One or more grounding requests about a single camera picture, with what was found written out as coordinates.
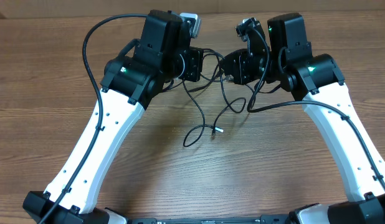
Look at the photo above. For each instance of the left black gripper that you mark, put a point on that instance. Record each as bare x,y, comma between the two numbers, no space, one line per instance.
193,55

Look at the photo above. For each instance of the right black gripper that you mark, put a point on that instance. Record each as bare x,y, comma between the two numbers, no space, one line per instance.
242,76

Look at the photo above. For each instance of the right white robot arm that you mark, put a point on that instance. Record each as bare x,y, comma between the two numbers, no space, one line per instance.
283,54

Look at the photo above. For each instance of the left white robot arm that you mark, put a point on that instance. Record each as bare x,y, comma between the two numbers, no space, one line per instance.
131,80

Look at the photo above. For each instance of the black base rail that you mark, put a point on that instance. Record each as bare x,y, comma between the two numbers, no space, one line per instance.
208,220

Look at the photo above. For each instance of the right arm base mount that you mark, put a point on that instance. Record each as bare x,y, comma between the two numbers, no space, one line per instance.
310,214

